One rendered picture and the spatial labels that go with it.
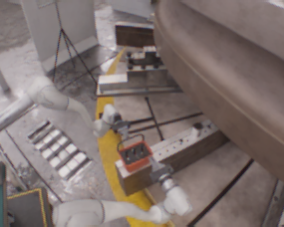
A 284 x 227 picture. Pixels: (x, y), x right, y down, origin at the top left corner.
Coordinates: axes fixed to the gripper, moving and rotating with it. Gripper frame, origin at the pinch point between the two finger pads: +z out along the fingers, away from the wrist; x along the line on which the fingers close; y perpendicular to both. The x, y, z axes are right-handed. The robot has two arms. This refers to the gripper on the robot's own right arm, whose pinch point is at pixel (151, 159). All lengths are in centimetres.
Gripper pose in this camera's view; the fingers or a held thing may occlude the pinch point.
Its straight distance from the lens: 122.3
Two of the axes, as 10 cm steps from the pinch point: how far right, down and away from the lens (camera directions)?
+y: 0.0, -6.8, -7.3
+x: -8.8, 3.5, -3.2
